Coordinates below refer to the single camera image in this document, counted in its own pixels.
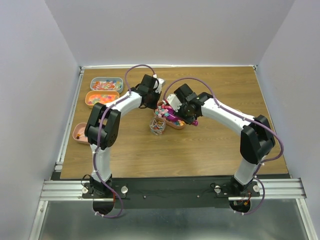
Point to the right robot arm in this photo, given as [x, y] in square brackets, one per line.
[256, 138]

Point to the clear plastic jar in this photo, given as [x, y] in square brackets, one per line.
[157, 125]

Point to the orange tray of gummies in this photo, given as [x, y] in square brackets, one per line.
[100, 96]

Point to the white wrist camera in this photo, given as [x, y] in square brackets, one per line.
[173, 101]
[159, 83]

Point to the pink tray of lollipops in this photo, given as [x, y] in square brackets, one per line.
[78, 134]

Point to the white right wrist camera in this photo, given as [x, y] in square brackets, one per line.
[173, 101]

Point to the magenta plastic scoop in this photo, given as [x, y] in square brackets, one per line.
[170, 115]

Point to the grey tray of candy sticks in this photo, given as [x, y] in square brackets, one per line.
[107, 84]

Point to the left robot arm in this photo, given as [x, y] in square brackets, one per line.
[102, 127]

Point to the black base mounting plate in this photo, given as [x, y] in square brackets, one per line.
[167, 192]

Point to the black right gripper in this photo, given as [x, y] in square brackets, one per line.
[188, 120]

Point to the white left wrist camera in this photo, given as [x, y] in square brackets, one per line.
[159, 83]

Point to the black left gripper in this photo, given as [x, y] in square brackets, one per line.
[152, 106]

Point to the pink tray of candies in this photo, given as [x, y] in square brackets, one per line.
[159, 112]

